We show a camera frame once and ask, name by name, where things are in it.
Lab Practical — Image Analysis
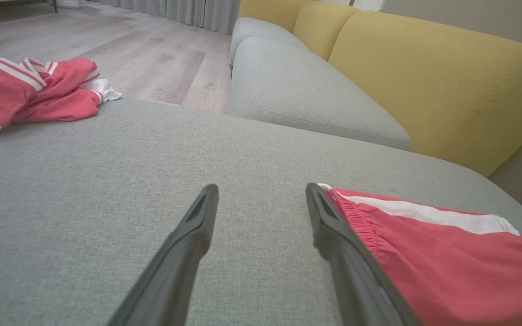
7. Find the red basketball jersey white trim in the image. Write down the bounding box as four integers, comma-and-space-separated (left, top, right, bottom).
0, 53, 122, 139

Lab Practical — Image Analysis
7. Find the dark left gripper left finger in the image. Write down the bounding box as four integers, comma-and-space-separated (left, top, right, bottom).
107, 183, 220, 326

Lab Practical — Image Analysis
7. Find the grey curtain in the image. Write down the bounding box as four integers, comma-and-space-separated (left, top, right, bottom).
84, 0, 242, 35

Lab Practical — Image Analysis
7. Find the large grey sofa ottoman cushion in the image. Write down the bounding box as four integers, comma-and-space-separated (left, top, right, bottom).
0, 97, 522, 326

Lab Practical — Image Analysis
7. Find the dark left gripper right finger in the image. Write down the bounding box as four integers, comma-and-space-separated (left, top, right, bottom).
305, 182, 421, 326

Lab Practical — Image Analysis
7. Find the low tv cabinet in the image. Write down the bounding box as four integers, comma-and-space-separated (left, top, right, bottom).
0, 0, 59, 14

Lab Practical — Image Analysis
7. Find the grey sofa seat cushion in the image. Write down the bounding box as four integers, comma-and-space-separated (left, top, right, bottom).
228, 17, 310, 66
228, 36, 413, 152

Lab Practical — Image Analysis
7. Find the large yellow sofa back cushion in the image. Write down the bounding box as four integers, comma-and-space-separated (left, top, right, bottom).
328, 11, 522, 178

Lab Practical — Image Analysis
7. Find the red shorts white side stripe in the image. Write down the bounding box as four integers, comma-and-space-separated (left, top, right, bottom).
317, 183, 522, 326

